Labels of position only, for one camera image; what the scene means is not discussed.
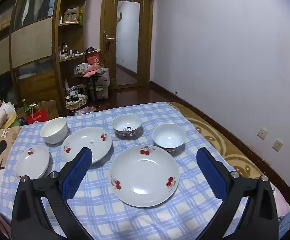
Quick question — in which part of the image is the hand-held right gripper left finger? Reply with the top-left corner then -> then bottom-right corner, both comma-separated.
11,147 -> 93,240

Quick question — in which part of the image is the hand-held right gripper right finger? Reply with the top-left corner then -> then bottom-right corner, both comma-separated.
196,147 -> 279,240

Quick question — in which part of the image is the medium cherry plate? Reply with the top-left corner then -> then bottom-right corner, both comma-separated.
61,127 -> 113,165

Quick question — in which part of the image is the small cherry plate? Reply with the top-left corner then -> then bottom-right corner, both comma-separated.
15,145 -> 51,180

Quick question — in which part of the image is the white bowl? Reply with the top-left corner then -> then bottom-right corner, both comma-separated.
40,117 -> 68,144

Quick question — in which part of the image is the red bowl plain inside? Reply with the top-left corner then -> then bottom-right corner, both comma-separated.
152,123 -> 187,155

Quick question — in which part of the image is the large cherry plate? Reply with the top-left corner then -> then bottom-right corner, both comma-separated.
109,145 -> 180,208

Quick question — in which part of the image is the red bowl with seal mark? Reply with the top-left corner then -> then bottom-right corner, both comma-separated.
112,114 -> 143,140

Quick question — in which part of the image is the green plush toy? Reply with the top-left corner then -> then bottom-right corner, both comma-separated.
6,115 -> 21,128

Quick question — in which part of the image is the white-haired doll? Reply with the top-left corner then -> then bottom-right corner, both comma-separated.
0,102 -> 16,117

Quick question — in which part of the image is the red paper bag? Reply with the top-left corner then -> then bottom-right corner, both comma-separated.
26,104 -> 49,124

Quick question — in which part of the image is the pink patterned packet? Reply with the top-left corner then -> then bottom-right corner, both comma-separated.
75,106 -> 95,115

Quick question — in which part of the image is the closed cardboard box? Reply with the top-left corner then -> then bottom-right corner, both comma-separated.
36,100 -> 60,119

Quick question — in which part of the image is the blue plaid cloth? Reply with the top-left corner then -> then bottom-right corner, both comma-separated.
0,102 -> 248,240

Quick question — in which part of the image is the wicker basket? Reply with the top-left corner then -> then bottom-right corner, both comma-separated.
65,85 -> 88,110

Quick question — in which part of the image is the pink cloth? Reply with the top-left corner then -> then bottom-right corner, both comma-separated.
271,182 -> 290,215

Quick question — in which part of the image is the clear plastic storage box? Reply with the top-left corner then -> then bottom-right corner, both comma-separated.
88,67 -> 110,100

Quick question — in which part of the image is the small side table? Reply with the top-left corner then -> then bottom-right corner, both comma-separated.
71,64 -> 110,103

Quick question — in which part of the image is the blue fleece clothing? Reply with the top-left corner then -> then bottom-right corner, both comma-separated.
278,211 -> 290,240

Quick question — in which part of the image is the pink plastic bag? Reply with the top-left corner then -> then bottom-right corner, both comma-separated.
83,65 -> 103,78

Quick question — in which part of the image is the wooden corner shelf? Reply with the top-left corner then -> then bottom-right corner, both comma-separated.
53,0 -> 88,110

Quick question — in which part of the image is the wooden wardrobe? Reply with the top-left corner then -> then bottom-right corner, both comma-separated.
0,0 -> 60,110

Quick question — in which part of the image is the red box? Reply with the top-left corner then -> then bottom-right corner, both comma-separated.
86,51 -> 103,67

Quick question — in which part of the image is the wooden door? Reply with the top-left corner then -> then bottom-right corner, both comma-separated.
101,0 -> 154,90

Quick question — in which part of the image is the wall socket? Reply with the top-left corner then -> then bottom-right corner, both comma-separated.
272,139 -> 284,152
257,127 -> 269,140

